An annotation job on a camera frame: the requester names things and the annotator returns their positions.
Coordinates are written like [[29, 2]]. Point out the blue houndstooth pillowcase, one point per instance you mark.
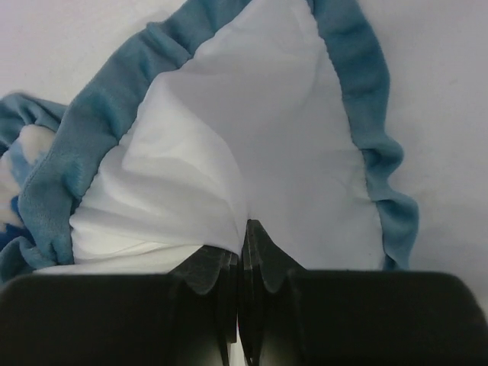
[[224, 112]]

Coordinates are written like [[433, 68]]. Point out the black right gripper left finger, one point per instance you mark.
[[204, 321]]

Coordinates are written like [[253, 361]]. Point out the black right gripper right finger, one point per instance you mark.
[[263, 268]]

